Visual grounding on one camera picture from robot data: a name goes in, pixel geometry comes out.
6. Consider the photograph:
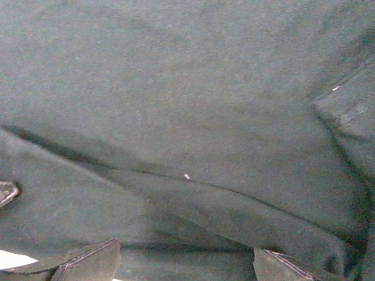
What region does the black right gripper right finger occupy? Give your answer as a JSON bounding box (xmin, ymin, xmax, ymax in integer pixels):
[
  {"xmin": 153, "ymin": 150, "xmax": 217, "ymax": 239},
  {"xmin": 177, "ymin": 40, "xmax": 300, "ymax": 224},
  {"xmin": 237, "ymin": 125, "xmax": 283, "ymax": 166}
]
[{"xmin": 253, "ymin": 247, "xmax": 343, "ymax": 281}]

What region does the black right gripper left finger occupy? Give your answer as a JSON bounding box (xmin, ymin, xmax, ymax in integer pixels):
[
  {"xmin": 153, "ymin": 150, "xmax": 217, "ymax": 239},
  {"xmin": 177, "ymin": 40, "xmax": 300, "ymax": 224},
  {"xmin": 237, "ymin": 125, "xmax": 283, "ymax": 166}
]
[{"xmin": 0, "ymin": 238, "xmax": 121, "ymax": 281}]

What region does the black t-shirt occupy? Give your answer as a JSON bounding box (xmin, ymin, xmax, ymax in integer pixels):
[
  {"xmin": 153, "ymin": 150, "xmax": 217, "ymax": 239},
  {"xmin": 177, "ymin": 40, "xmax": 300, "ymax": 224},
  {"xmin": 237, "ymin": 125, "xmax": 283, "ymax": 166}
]
[{"xmin": 1, "ymin": 1, "xmax": 374, "ymax": 280}]

